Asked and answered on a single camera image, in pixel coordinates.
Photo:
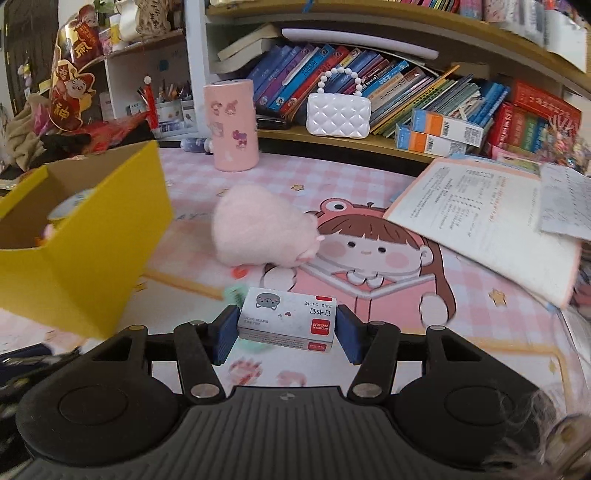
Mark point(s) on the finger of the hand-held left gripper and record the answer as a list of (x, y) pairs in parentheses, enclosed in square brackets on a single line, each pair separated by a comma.
[(18, 369)]

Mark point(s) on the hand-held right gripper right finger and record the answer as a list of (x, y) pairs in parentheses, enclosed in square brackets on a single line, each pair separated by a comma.
[(349, 334)]

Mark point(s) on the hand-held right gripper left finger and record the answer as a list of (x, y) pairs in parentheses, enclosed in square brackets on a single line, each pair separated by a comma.
[(224, 337)]

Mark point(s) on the white staples box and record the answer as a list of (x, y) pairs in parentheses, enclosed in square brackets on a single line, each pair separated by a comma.
[(286, 318)]

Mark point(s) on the yellow cardboard box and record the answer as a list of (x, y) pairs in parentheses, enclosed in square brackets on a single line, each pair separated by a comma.
[(92, 267)]

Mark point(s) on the yellow tape roll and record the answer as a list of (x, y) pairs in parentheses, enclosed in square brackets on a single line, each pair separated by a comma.
[(69, 205)]

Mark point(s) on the pink fluffy plush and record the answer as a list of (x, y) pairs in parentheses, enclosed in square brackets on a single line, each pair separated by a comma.
[(263, 226)]

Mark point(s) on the pink printed tablecloth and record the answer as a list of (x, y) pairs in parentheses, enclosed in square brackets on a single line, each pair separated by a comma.
[(485, 323)]

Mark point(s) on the open workbook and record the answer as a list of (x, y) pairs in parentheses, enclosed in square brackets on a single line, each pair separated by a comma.
[(471, 221)]

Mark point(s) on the glitter bottle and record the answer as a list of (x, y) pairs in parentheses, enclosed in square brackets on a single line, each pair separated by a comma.
[(196, 144)]

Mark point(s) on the pink sticker cylinder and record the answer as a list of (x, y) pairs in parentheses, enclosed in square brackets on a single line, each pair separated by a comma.
[(231, 129)]

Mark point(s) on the orange blue carton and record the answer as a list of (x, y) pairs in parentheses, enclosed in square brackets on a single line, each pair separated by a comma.
[(448, 127), (429, 142)]

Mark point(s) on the grey fur trim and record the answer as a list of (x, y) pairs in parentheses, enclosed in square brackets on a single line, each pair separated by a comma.
[(535, 438)]

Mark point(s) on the white quilted pearl handbag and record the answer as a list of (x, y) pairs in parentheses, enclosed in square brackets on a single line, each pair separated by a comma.
[(337, 115)]

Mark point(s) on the group of pen holders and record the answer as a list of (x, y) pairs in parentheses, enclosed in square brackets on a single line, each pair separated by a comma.
[(168, 108)]

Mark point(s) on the red tassel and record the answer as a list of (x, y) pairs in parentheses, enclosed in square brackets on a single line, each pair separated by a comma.
[(150, 104)]

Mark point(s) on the printed paper sheet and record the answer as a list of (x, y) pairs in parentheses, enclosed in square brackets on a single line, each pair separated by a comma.
[(568, 203)]

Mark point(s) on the row of colourful books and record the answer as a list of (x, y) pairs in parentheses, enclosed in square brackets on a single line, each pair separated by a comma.
[(346, 69)]

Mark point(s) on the row of red books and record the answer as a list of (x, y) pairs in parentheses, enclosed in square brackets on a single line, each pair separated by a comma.
[(517, 127)]

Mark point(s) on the white shelf unit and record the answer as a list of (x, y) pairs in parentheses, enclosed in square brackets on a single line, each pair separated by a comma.
[(124, 69)]

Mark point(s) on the glittery ornament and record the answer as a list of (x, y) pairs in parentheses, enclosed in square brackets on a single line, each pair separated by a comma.
[(570, 147)]

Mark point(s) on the beige lying books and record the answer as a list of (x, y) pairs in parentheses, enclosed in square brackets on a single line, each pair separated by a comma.
[(244, 48)]

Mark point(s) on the red paper decoration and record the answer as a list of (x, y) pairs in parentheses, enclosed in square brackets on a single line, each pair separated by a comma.
[(69, 83)]

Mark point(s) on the white rolled paper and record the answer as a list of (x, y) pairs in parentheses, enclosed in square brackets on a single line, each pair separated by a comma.
[(360, 41)]

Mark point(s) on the red dictionary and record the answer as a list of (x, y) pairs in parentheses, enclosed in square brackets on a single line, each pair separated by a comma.
[(545, 101)]

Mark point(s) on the wooden bookshelf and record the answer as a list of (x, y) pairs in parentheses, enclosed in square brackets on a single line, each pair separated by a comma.
[(415, 25)]

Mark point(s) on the row of thin books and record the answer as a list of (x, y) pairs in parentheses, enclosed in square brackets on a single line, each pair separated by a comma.
[(438, 4)]

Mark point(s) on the clear pen organizer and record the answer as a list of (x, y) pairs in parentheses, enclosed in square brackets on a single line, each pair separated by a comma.
[(512, 21)]

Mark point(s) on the white storage container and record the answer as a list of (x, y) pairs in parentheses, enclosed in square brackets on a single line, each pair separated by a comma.
[(568, 41)]

